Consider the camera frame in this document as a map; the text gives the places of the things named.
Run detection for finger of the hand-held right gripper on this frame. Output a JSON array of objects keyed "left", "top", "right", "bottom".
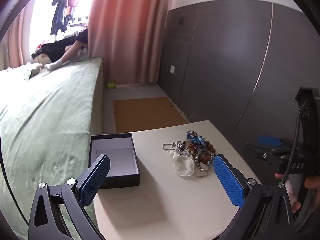
[
  {"left": 257, "top": 135, "right": 284, "bottom": 147},
  {"left": 243, "top": 142, "right": 278, "bottom": 167}
]

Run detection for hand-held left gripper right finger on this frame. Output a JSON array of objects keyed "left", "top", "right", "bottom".
[{"left": 212, "top": 154, "right": 295, "bottom": 240}]

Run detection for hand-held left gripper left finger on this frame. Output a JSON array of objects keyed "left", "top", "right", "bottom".
[{"left": 28, "top": 154, "right": 111, "bottom": 240}]

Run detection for black jewelry box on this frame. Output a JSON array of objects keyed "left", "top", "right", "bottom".
[{"left": 88, "top": 133, "right": 141, "bottom": 189}]

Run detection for silver butterfly necklace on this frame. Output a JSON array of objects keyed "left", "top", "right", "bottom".
[{"left": 196, "top": 162, "right": 211, "bottom": 178}]

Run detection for brown bead bracelet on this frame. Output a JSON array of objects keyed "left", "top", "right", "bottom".
[{"left": 186, "top": 141, "right": 217, "bottom": 166}]

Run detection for clear crystal bracelet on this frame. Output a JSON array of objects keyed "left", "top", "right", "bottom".
[{"left": 171, "top": 150, "right": 195, "bottom": 178}]

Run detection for blue braided bracelet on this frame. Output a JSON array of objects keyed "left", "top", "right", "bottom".
[{"left": 186, "top": 130, "right": 208, "bottom": 147}]

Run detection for silver ball chain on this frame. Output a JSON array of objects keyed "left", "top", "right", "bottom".
[{"left": 162, "top": 141, "right": 186, "bottom": 153}]

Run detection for person's right hand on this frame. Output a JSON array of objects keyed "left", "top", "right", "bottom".
[{"left": 275, "top": 172, "right": 320, "bottom": 213}]

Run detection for bed with green sheet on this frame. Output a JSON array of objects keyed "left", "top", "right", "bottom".
[{"left": 0, "top": 57, "right": 104, "bottom": 240}]

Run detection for flat brown cardboard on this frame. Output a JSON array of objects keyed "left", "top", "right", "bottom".
[{"left": 113, "top": 97, "right": 189, "bottom": 133}]

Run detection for pile of dark clothes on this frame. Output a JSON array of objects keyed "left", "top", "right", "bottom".
[{"left": 31, "top": 38, "right": 77, "bottom": 61}]

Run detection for pink curtain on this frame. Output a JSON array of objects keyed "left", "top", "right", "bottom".
[
  {"left": 87, "top": 0, "right": 180, "bottom": 85},
  {"left": 5, "top": 5, "right": 35, "bottom": 68}
]

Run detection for hanging dark clothes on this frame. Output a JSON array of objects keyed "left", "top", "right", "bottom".
[{"left": 51, "top": 0, "right": 81, "bottom": 36}]

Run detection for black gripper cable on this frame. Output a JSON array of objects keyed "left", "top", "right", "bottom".
[{"left": 282, "top": 100, "right": 308, "bottom": 186}]

